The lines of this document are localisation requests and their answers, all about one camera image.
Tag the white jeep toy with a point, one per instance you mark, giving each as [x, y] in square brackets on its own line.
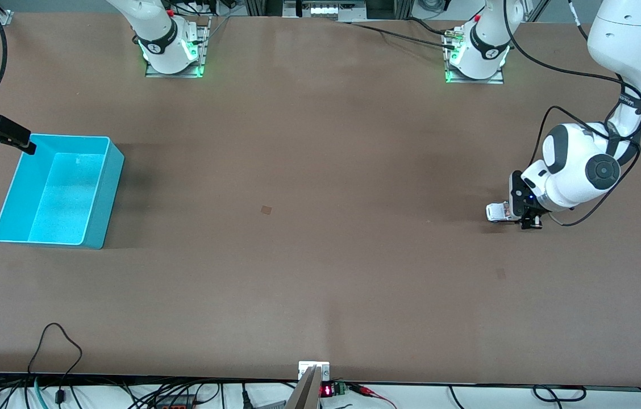
[494, 212]

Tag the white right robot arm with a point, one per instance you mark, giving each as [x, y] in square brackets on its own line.
[161, 51]

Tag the teal plastic bin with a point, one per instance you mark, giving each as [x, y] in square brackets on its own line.
[65, 193]

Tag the red digit display module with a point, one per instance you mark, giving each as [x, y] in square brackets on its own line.
[329, 390]

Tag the metal control box with lights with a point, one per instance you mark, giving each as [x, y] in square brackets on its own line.
[326, 10]

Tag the orange black power device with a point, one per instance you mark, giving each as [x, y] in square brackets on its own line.
[175, 402]

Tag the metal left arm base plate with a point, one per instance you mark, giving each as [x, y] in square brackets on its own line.
[477, 81]

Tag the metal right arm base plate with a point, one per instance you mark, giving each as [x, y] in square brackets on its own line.
[203, 54]

